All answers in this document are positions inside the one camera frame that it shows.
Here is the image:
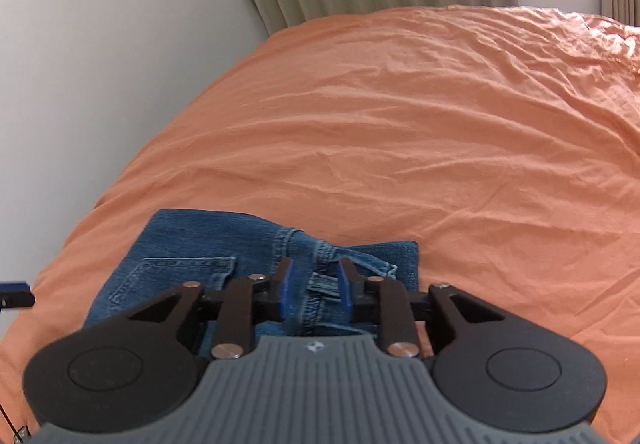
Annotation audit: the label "blue denim pants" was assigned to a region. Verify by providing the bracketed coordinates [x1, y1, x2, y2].
[82, 209, 420, 340]

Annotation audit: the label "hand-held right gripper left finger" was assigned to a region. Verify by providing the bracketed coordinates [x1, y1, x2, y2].
[127, 257, 295, 360]

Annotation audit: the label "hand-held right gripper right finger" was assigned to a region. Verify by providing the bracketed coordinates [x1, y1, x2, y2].
[337, 257, 507, 358]

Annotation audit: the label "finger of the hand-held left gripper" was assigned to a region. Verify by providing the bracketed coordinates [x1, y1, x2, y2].
[0, 280, 37, 311]

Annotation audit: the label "orange bed sheet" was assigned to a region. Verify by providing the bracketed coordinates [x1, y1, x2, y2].
[0, 5, 640, 444]

